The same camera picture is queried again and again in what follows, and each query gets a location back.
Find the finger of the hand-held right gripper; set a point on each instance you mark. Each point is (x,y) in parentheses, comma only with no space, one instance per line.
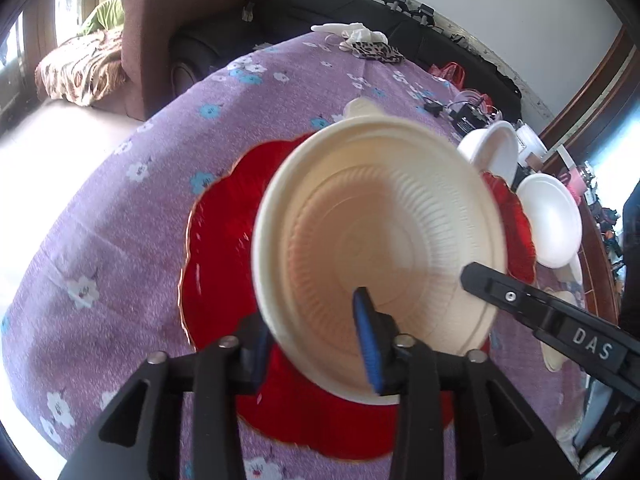
(500,292)

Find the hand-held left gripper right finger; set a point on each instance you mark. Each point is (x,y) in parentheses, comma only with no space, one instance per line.
(367,340)

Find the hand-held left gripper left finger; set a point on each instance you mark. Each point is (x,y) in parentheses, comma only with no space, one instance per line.
(263,360)

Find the red gold-rimmed plate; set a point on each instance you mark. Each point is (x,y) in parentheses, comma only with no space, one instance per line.
(517,230)
(225,270)

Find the white foam bowl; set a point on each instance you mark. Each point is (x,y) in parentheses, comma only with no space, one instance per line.
(550,220)
(574,271)

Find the cream ribbed bowl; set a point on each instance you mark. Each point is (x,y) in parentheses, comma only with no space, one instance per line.
(555,360)
(362,107)
(380,240)

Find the white paper bowl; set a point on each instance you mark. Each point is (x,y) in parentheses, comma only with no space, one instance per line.
(492,147)

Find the white plastic jar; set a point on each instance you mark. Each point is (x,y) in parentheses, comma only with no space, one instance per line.
(531,140)

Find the black round device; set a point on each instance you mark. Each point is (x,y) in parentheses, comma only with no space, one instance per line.
(467,117)

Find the purple floral tablecloth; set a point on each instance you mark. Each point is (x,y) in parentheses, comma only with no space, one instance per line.
(125,240)

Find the black power adapter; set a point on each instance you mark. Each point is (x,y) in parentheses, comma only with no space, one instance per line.
(433,108)

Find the red plastic bag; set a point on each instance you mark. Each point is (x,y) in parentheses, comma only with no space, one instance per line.
(450,74)

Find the leopard print cloth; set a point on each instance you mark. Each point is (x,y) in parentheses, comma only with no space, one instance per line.
(377,52)

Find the white gloves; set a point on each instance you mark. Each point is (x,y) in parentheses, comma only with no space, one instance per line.
(355,32)

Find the black leather sofa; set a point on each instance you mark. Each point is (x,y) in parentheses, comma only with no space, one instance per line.
(310,10)

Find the brown patterned blanket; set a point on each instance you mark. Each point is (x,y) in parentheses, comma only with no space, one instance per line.
(80,70)

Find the maroon armchair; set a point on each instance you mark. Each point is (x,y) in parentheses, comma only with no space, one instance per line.
(165,20)

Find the green cloth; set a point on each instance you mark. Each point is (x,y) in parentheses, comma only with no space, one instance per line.
(105,17)

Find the black wall charger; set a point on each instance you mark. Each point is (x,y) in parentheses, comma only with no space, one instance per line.
(425,12)
(397,0)

